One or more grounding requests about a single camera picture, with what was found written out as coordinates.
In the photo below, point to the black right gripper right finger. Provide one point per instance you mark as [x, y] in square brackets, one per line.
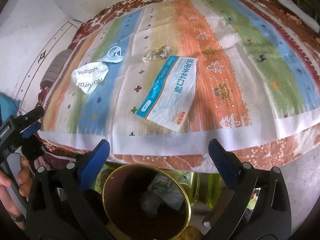
[226, 163]

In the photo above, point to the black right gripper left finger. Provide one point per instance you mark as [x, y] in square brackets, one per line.
[91, 163]

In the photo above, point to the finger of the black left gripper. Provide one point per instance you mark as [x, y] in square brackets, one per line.
[32, 129]
[29, 118]

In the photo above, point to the white printed paper bag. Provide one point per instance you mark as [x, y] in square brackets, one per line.
[88, 77]

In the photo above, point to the brown gold-rimmed trash bin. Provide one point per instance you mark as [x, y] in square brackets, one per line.
[144, 202]

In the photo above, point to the person's left hand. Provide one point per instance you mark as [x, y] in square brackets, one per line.
[15, 185]

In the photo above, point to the grey striped bolster pillow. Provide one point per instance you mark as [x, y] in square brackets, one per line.
[54, 69]

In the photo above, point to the wrist watch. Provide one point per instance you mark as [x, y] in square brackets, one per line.
[17, 219]

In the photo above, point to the blue white mask package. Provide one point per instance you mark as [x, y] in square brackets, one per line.
[171, 95]

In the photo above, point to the blue surgical face mask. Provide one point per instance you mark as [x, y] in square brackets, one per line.
[114, 55]

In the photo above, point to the colourful striped bed cover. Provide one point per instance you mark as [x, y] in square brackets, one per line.
[257, 82]

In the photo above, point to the red floral blanket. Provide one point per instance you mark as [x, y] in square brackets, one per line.
[263, 157]

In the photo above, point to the small crumpled clear wrapper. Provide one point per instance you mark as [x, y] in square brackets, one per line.
[156, 54]

